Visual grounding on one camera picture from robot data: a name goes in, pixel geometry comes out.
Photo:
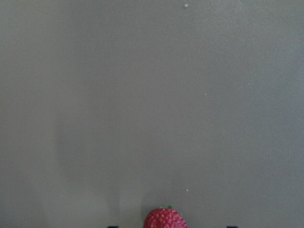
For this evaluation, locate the red strawberry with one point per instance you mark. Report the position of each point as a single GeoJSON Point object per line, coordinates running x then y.
{"type": "Point", "coordinates": [164, 218]}

